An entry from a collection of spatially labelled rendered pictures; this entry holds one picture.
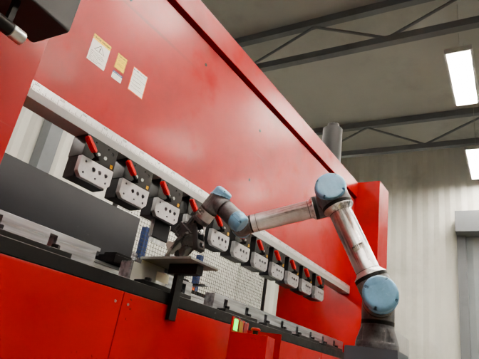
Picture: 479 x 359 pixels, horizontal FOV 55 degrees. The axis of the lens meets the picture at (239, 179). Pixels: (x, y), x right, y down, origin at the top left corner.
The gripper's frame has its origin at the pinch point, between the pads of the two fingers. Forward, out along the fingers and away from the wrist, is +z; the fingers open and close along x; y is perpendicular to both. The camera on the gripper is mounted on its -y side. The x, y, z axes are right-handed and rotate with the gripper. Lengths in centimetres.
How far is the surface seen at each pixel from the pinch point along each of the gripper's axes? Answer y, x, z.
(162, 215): 16.6, 4.8, -9.5
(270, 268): 23, -90, -8
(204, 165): 39, -15, -34
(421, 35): 249, -345, -296
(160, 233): 15.5, 0.4, -2.3
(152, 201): 21.7, 9.9, -11.3
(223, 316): -11.5, -36.0, 11.0
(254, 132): 65, -52, -62
